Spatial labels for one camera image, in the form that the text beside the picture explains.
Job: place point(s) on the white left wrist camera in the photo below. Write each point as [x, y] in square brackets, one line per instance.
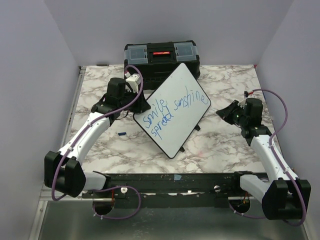
[133, 82]

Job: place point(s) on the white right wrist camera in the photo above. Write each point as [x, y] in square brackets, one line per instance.
[246, 95]

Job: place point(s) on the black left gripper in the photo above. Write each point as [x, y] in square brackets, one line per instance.
[142, 105]

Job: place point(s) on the white whiteboard with black rim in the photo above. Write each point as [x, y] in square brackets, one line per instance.
[176, 108]

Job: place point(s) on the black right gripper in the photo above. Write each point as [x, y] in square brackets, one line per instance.
[226, 113]

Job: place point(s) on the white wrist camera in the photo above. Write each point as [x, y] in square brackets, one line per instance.
[133, 82]
[246, 95]

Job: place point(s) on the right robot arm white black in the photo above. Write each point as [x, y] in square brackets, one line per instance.
[286, 196]

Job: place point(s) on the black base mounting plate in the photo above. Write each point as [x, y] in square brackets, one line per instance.
[169, 190]

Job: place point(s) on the black plastic toolbox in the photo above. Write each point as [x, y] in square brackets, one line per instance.
[156, 61]

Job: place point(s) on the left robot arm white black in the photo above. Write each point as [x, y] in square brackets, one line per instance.
[63, 170]

